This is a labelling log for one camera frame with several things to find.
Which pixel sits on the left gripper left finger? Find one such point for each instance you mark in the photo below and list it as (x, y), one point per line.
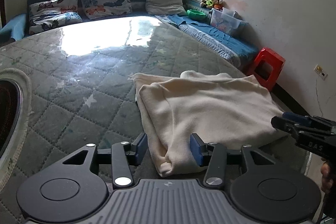
(124, 155)

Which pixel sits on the stuffed toys pile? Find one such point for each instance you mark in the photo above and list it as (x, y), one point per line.
(212, 4)

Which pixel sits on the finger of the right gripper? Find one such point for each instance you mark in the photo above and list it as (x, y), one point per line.
(285, 125)
(294, 116)

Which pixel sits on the green plastic bowl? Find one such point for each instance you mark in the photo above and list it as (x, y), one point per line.
(196, 15)

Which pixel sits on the cream sweater garment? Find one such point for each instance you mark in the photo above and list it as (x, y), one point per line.
(219, 108)

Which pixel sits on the butterfly pillow lying flat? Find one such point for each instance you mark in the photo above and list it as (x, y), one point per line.
(47, 15)

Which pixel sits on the grey plain cushion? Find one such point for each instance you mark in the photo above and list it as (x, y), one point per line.
(165, 7)

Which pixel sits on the person right hand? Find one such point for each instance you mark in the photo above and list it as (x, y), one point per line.
(326, 180)

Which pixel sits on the white wall socket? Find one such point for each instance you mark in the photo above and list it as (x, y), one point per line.
(320, 72)

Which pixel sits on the blue corner sofa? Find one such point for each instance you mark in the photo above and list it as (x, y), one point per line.
(183, 19)

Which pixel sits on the clear plastic storage box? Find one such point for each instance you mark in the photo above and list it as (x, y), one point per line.
(226, 21)

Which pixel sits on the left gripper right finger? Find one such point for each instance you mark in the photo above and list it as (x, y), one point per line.
(213, 156)

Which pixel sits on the black round induction cooktop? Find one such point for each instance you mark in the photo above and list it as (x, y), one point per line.
(11, 100)

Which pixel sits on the red plastic stool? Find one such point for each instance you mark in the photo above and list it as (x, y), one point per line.
(266, 67)

